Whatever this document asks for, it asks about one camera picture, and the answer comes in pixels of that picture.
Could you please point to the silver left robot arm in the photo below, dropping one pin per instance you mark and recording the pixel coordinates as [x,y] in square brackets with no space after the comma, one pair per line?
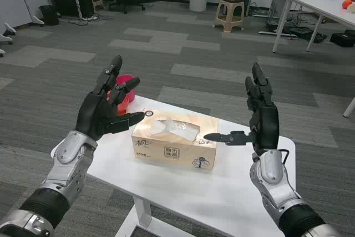
[66,159]

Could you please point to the flat black bag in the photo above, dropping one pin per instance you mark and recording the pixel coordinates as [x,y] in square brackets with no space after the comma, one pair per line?
[301,33]

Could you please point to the large white desk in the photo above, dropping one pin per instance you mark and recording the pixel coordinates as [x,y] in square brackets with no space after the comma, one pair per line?
[313,2]

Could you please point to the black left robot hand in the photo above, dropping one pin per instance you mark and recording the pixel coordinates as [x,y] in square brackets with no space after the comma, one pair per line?
[91,115]

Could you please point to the white power strip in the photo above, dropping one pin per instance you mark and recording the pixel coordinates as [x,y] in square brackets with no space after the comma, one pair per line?
[90,18]

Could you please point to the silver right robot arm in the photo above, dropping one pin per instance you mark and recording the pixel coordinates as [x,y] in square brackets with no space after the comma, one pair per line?
[273,173]

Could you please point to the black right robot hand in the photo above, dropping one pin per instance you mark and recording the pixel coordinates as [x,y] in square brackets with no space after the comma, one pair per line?
[267,126]

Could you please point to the black trash bin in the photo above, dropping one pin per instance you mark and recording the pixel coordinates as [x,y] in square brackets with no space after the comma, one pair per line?
[49,15]

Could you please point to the beige tissue box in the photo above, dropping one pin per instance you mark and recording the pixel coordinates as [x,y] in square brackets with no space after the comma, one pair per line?
[166,148]

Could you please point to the orange fruit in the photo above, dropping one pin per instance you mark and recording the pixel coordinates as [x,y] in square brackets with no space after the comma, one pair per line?
[346,4]

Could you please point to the white ball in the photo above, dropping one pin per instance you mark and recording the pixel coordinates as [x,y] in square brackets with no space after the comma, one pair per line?
[352,7]

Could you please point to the beige plastic stool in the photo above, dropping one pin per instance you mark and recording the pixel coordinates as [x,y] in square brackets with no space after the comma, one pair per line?
[230,1]

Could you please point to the large black bag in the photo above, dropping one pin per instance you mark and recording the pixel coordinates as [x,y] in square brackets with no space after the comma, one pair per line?
[342,38]

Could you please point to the pink plastic cup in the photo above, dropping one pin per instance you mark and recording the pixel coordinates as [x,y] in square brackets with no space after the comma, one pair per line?
[122,79]

